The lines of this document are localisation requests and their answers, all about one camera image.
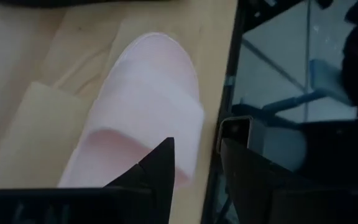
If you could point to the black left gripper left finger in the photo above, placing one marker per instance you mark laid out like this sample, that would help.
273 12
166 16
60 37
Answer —
160 174

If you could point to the blue-grey stand leg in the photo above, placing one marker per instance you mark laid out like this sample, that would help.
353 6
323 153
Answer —
322 77

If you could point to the pink slide sandal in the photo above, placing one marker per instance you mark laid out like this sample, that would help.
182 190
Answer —
154 93

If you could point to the silver aluminium bar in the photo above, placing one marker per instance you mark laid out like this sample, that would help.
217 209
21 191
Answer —
275 140

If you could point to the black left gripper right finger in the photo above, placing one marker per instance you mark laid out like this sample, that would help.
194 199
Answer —
247 186

